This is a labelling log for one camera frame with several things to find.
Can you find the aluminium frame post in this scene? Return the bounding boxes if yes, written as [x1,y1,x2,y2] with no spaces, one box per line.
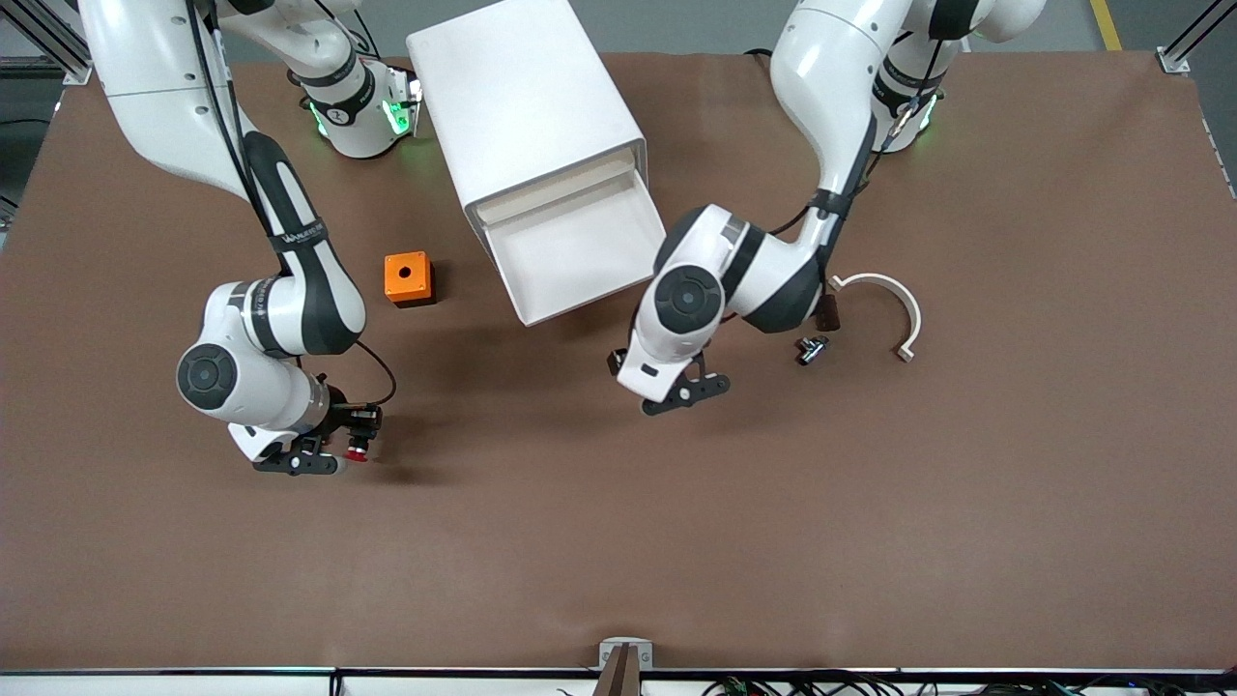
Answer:
[0,0,132,86]
[1156,0,1237,75]

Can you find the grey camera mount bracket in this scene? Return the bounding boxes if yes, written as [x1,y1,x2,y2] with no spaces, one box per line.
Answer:
[593,637,655,696]

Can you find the white drawer cabinet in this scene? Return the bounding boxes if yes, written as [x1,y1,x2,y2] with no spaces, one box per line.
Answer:
[406,0,650,267]

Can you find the black cable bundle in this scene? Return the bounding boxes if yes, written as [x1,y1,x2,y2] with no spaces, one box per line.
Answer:
[701,671,1237,696]

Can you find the orange box with round hole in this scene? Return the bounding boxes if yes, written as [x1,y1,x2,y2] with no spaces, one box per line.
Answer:
[384,251,437,309]

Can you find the white curved arc piece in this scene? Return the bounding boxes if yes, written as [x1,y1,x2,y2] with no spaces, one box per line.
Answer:
[828,273,924,364]

